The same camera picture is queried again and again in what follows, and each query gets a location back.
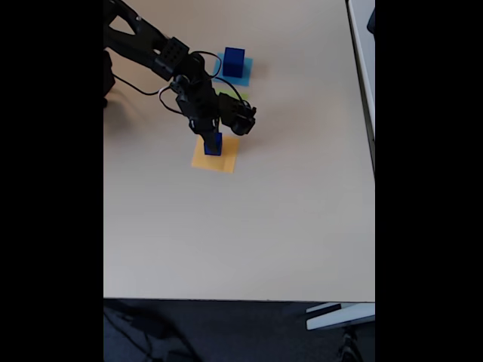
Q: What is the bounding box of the orange paper square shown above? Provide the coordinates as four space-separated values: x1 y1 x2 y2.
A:
191 131 241 174

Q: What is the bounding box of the medium blue cube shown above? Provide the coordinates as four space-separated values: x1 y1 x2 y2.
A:
204 132 223 156

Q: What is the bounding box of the blue paper square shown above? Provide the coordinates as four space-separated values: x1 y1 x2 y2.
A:
211 52 254 87

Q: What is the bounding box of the black floor cable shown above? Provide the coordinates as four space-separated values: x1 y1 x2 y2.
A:
103 301 197 362

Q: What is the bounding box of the green paper square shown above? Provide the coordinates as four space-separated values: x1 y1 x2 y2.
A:
220 90 250 102

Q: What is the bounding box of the large blue cube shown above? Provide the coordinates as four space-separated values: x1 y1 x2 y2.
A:
222 46 246 79

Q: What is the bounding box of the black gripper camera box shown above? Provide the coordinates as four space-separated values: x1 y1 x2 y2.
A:
229 105 257 137

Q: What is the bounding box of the white table foot bar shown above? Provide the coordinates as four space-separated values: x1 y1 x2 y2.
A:
304 302 376 331

